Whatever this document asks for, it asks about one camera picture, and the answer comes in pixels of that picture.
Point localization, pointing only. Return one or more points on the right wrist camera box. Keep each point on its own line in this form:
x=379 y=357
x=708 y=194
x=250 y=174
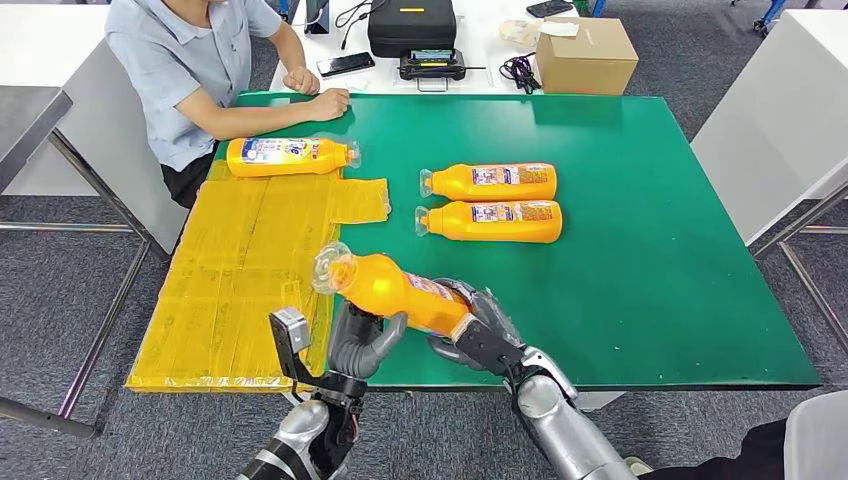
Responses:
x=490 y=348

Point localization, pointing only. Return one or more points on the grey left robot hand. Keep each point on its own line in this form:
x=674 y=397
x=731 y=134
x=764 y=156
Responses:
x=361 y=348

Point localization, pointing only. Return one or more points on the white desk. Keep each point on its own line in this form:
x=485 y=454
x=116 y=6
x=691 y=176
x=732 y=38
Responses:
x=478 y=40

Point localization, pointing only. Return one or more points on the brown cardboard box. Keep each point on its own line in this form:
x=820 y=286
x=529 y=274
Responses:
x=586 y=61

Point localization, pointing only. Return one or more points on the person's right forearm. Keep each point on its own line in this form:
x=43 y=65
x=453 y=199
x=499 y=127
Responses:
x=245 y=120

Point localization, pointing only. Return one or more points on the yellow taped board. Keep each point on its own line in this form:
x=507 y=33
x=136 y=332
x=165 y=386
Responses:
x=232 y=298

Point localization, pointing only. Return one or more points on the orange detergent bottle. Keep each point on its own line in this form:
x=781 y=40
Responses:
x=464 y=184
x=391 y=291
x=278 y=159
x=464 y=222

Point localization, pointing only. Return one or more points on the white table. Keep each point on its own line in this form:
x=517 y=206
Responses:
x=775 y=119
x=40 y=46

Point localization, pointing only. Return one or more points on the black carrying case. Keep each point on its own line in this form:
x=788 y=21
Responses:
x=412 y=28

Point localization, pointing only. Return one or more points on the green table mat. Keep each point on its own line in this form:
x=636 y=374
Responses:
x=662 y=265

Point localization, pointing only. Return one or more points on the person's left hand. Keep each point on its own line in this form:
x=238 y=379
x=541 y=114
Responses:
x=303 y=81

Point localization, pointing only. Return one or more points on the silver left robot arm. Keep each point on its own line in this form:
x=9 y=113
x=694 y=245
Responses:
x=298 y=424

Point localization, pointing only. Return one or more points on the black remote controller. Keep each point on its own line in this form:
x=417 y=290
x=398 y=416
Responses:
x=432 y=65

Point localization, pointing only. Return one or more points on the black smartphone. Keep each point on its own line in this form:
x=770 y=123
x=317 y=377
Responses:
x=549 y=8
x=345 y=64

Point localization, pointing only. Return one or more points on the person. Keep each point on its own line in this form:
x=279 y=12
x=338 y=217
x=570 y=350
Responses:
x=818 y=437
x=185 y=60

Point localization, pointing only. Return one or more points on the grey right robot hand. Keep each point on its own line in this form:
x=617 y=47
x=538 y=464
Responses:
x=497 y=314

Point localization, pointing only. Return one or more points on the person's left forearm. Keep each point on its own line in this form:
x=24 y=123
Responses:
x=288 y=50

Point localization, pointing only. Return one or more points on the white tissue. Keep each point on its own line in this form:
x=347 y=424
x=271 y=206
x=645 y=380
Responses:
x=558 y=28

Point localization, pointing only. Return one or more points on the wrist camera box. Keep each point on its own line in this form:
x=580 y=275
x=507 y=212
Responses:
x=490 y=348
x=288 y=338

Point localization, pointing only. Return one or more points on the clear plastic bag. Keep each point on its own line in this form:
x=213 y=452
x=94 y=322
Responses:
x=521 y=32

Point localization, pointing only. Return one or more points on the blue metal frame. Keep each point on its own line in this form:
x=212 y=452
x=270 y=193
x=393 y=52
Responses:
x=770 y=12

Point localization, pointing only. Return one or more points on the person's right hand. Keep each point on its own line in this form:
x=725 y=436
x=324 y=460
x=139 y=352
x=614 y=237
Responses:
x=329 y=104

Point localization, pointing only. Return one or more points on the white table base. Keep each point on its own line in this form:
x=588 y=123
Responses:
x=599 y=399

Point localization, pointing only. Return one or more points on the blue post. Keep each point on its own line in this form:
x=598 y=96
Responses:
x=598 y=6
x=283 y=6

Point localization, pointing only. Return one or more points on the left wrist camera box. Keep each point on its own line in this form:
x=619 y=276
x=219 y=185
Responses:
x=288 y=338

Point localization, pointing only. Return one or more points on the green item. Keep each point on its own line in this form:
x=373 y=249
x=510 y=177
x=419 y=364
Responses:
x=581 y=6

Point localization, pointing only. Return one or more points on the dark tablet stand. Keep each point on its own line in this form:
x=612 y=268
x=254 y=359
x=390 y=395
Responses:
x=317 y=16

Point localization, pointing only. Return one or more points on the grey table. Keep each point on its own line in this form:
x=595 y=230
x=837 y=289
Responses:
x=26 y=119

